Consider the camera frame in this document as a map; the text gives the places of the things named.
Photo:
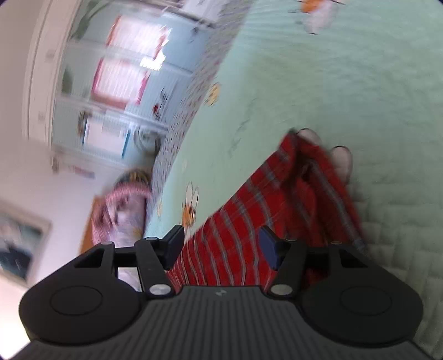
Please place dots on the brass wall lamp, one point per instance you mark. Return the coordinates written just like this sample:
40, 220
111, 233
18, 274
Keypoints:
55, 164

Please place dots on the green quilted bee bedspread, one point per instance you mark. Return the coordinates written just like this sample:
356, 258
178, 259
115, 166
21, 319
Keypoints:
311, 86

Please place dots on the pink notice poster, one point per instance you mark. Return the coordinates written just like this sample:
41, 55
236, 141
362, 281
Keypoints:
119, 81
138, 38

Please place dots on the red plaid dress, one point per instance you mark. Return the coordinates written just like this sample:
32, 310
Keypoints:
242, 235

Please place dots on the framed wall picture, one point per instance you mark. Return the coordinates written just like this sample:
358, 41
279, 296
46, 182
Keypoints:
20, 242

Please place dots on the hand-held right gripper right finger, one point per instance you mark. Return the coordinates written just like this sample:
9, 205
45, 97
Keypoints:
268, 247

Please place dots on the sliding door wardrobe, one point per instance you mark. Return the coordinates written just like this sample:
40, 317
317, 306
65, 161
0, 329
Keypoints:
173, 69

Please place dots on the blue notice poster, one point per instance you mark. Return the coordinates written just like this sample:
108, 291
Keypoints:
103, 135

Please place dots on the green yellow patterned cloth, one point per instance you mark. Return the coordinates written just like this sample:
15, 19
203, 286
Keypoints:
135, 176

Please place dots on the pink patterned garment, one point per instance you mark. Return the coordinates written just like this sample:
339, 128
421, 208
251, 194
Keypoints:
121, 194

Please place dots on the red hanging ornament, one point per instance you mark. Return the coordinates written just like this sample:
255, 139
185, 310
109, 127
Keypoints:
81, 172

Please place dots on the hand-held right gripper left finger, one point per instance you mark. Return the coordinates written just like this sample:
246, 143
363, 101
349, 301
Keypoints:
174, 245

